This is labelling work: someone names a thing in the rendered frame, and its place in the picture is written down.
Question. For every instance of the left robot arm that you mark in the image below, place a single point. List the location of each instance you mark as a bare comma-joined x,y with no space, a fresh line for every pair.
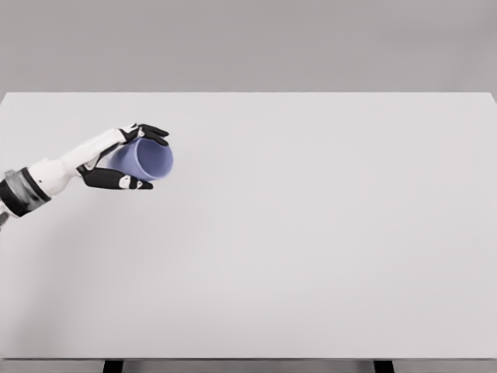
37,182

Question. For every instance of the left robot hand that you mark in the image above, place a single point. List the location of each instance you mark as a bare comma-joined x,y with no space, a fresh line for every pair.
90,148

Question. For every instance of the purple cup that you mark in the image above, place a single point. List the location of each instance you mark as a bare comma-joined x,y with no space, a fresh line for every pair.
149,160

